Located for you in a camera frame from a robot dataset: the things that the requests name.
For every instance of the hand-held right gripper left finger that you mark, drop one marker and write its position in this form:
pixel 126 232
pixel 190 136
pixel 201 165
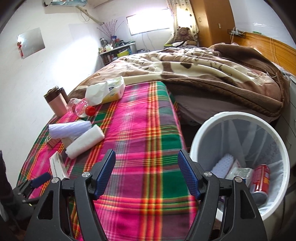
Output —
pixel 105 173

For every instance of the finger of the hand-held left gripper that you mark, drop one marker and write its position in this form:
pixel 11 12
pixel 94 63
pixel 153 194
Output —
pixel 40 180
pixel 30 199

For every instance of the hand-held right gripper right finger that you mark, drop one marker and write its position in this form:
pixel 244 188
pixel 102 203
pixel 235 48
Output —
pixel 188 173

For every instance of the long white purple box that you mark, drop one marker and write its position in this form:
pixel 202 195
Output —
pixel 59 165

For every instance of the white foam net sleeve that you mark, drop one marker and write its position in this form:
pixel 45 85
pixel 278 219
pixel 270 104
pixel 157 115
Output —
pixel 85 141

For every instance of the white plastic yogurt cup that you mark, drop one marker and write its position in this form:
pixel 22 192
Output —
pixel 241 173

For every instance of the clear plastic bottle red label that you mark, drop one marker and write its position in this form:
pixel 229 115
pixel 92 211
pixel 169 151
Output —
pixel 78 107

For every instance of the red drink can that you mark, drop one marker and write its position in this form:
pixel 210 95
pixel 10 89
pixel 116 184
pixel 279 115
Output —
pixel 260 178

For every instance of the white trash bin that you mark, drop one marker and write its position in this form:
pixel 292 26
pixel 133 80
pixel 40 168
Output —
pixel 254 139

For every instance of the pink green plaid blanket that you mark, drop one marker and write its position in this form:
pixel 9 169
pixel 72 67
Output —
pixel 143 143

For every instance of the pink mug with brown lid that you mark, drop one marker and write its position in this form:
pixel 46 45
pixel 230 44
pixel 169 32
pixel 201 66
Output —
pixel 57 104

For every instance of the white tissue pack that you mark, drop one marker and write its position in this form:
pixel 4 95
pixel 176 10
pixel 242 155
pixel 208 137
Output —
pixel 108 89

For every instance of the brown beige fleece blanket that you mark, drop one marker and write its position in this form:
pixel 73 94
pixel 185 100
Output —
pixel 208 74

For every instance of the grey shelf unit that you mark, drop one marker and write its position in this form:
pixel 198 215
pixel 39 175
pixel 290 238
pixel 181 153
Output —
pixel 115 54

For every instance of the grey drawer nightstand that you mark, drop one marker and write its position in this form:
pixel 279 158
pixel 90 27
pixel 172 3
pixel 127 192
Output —
pixel 291 97

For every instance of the row of bottles and jars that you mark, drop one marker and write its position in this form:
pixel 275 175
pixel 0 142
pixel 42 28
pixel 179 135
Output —
pixel 111 44

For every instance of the red knot ornament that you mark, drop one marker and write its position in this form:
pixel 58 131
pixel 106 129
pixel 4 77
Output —
pixel 20 47

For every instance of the brown teddy bear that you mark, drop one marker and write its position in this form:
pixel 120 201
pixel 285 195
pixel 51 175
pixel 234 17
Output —
pixel 183 34

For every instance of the vase of bare branches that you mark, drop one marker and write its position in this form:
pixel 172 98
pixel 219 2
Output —
pixel 112 30

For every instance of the wooden headboard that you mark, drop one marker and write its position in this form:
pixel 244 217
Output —
pixel 261 45

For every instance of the white power strip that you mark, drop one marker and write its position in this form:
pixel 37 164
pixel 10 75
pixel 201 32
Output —
pixel 235 31

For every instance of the wooden wardrobe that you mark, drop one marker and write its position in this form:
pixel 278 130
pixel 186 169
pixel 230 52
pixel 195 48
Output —
pixel 212 23

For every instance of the window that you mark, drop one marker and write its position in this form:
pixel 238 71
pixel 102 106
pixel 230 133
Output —
pixel 148 23

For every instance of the patterned curtain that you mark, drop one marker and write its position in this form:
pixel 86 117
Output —
pixel 182 16

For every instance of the silver wall panel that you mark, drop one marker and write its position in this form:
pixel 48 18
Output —
pixel 31 42

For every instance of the wall air conditioner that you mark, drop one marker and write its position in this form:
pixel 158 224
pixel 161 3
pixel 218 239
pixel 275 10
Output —
pixel 67 2

